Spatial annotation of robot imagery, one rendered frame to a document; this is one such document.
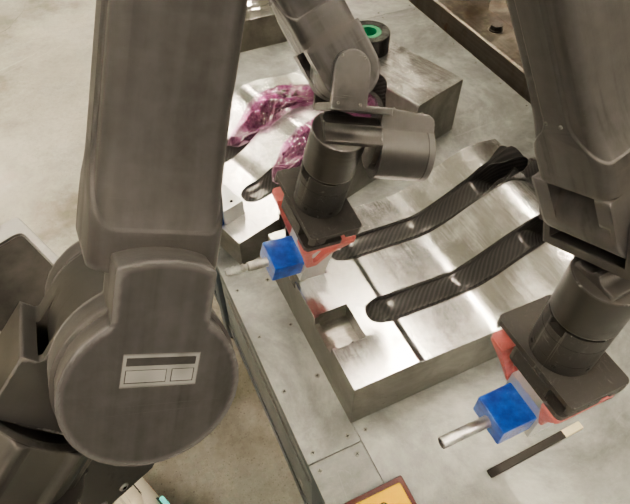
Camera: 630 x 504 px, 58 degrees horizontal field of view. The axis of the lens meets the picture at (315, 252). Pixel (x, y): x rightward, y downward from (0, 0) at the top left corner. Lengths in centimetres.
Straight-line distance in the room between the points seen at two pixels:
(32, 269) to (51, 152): 191
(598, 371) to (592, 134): 24
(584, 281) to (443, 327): 29
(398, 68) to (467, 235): 39
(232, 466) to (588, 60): 138
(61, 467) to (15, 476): 2
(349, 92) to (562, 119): 23
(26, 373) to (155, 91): 13
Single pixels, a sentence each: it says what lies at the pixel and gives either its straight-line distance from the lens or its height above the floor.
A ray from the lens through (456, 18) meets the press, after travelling 154.
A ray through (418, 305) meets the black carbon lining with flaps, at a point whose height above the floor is 88.
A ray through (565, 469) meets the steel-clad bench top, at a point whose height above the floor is 80.
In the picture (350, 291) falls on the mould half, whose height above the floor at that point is 89.
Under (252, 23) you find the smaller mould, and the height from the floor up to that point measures 86.
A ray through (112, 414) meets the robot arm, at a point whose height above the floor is 126.
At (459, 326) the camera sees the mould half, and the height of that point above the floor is 88.
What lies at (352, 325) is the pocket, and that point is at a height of 87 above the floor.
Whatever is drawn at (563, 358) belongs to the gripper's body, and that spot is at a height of 107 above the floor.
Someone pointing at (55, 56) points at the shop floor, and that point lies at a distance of 312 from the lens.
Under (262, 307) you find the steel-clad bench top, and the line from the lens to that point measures 83.
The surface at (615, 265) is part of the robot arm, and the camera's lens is 45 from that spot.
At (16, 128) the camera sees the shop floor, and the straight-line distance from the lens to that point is 271.
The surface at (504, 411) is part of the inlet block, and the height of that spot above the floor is 95.
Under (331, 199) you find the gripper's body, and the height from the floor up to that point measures 106.
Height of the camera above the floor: 148
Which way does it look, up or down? 50 degrees down
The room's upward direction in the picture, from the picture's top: straight up
